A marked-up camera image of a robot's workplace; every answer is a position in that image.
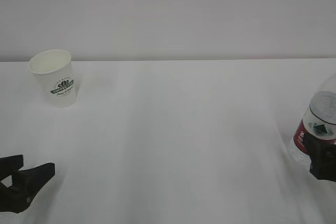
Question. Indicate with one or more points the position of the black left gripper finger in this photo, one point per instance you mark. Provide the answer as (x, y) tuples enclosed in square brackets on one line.
[(10, 164), (26, 184)]

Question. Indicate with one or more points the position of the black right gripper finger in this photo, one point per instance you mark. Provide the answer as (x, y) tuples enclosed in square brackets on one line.
[(322, 156)]

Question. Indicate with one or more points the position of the white paper cup green logo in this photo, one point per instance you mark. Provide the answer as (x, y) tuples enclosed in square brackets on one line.
[(53, 71)]

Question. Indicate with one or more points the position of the Nongfu Spring water bottle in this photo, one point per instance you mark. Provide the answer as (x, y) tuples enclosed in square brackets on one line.
[(318, 120)]

